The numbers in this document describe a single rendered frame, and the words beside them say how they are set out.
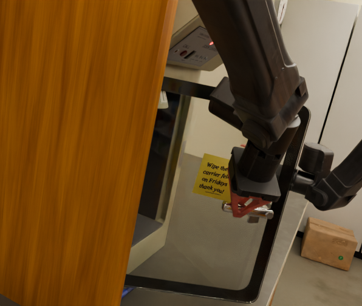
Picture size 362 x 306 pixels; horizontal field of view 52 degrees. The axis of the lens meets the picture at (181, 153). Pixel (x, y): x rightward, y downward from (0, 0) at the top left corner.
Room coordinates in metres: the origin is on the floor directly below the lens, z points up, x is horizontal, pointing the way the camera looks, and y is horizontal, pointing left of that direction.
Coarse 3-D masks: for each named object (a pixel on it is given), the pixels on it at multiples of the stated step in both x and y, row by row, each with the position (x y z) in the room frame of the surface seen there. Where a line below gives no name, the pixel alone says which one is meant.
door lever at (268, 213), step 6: (222, 204) 0.59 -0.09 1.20; (228, 204) 0.59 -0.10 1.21; (240, 204) 0.60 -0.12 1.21; (222, 210) 0.59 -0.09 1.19; (228, 210) 0.59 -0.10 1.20; (240, 210) 0.59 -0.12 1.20; (258, 210) 0.60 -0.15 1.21; (264, 210) 0.60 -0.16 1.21; (270, 210) 0.60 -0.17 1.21; (258, 216) 0.60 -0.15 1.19; (264, 216) 0.60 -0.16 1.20; (270, 216) 0.59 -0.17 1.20
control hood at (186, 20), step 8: (184, 0) 0.59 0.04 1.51; (184, 8) 0.59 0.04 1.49; (192, 8) 0.58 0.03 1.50; (176, 16) 0.59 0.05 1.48; (184, 16) 0.59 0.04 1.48; (192, 16) 0.58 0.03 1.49; (176, 24) 0.59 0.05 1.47; (184, 24) 0.59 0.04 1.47; (192, 24) 0.59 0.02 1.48; (200, 24) 0.61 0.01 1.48; (176, 32) 0.59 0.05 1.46; (184, 32) 0.60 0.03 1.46; (176, 40) 0.61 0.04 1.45; (216, 56) 0.81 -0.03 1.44; (176, 64) 0.72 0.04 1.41; (184, 64) 0.74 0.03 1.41; (208, 64) 0.83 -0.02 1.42; (216, 64) 0.87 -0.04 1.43
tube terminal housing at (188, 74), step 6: (168, 66) 0.75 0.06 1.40; (174, 66) 0.77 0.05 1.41; (180, 66) 0.80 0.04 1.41; (168, 72) 0.75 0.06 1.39; (174, 72) 0.78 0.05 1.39; (180, 72) 0.80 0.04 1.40; (186, 72) 0.83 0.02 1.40; (192, 72) 0.86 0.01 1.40; (198, 72) 0.90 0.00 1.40; (180, 78) 0.81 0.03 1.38; (186, 78) 0.84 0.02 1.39; (192, 78) 0.87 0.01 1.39; (198, 78) 0.90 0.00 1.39
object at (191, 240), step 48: (192, 96) 0.63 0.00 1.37; (192, 144) 0.63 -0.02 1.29; (240, 144) 0.64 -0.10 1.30; (144, 192) 0.62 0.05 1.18; (192, 192) 0.63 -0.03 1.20; (288, 192) 0.65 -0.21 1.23; (144, 240) 0.62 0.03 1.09; (192, 240) 0.63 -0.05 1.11; (240, 240) 0.64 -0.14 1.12; (144, 288) 0.63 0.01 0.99; (192, 288) 0.64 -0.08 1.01; (240, 288) 0.65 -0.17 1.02
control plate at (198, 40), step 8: (192, 32) 0.62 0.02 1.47; (200, 32) 0.64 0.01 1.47; (184, 40) 0.63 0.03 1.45; (192, 40) 0.65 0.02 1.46; (200, 40) 0.67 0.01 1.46; (208, 40) 0.69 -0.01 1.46; (176, 48) 0.64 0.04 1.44; (184, 48) 0.66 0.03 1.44; (192, 48) 0.68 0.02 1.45; (200, 48) 0.71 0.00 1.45; (208, 48) 0.73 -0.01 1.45; (168, 56) 0.65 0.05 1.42; (176, 56) 0.67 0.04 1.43; (184, 56) 0.70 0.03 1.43; (192, 56) 0.72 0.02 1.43; (208, 56) 0.78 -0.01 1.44; (192, 64) 0.77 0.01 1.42; (200, 64) 0.80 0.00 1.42
